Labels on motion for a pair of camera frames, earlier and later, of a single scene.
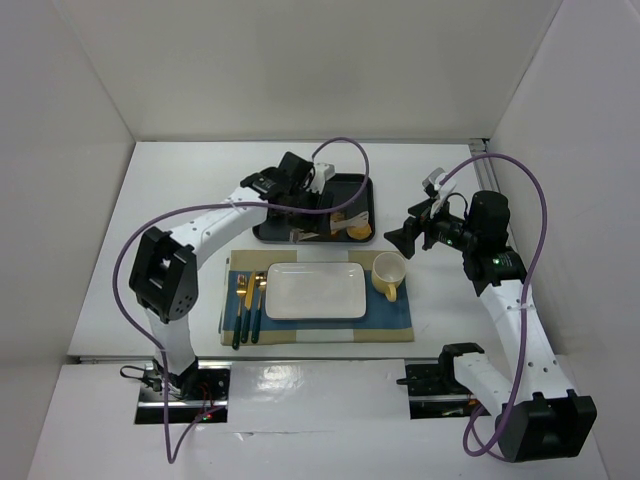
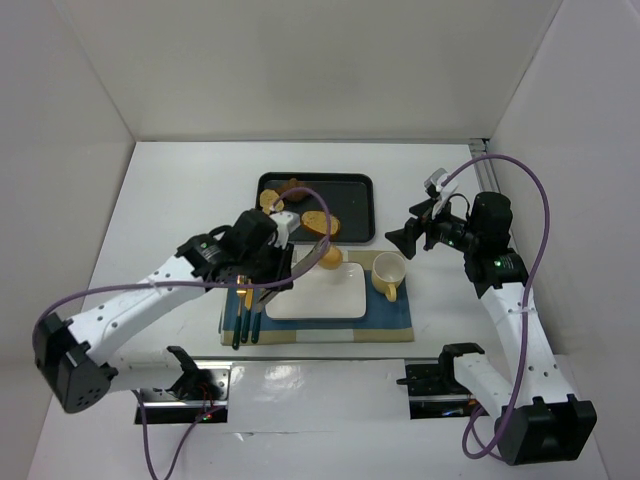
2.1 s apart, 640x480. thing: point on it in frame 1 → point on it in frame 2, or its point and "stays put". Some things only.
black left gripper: [304, 211] → [286, 265]
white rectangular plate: [316, 291] stays put
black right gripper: [420, 231] stays put
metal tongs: [336, 222] → [310, 257]
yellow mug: [388, 270] stays put
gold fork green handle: [241, 290] stays put
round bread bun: [359, 232] → [332, 259]
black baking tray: [291, 226] stays put
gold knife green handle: [246, 321] stays put
